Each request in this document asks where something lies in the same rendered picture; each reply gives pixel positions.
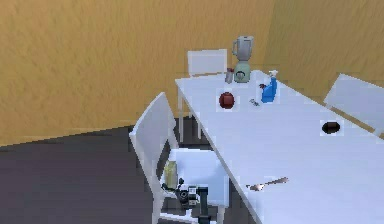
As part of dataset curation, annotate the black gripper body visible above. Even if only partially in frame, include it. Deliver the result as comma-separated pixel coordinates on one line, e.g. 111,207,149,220
175,187,190,206

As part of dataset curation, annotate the grey shaker with red top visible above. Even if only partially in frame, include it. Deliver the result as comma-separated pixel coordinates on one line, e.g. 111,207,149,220
224,67,235,85

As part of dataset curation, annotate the yellowish paper drink carton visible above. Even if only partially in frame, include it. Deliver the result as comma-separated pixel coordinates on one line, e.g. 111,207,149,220
162,160,178,190

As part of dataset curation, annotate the white chair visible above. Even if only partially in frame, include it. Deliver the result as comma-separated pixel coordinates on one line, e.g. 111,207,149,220
128,92,231,224
186,48,229,79
323,73,384,138

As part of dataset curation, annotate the silver spoon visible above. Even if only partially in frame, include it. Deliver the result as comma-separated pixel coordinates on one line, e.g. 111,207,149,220
245,176,290,192

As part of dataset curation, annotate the dark red apple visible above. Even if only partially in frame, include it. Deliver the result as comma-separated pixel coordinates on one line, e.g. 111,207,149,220
218,91,236,110

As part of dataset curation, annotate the white dining table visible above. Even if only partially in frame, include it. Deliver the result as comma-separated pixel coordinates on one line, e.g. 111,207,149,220
174,69,384,224

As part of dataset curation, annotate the blue spray bottle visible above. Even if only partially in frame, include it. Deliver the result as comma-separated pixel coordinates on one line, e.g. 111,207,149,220
259,69,279,104

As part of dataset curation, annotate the grey and green blender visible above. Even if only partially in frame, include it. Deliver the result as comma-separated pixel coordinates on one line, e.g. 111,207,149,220
231,35,255,84

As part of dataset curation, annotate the black oval bowl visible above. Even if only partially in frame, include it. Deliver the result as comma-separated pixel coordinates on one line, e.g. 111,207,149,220
321,120,342,135

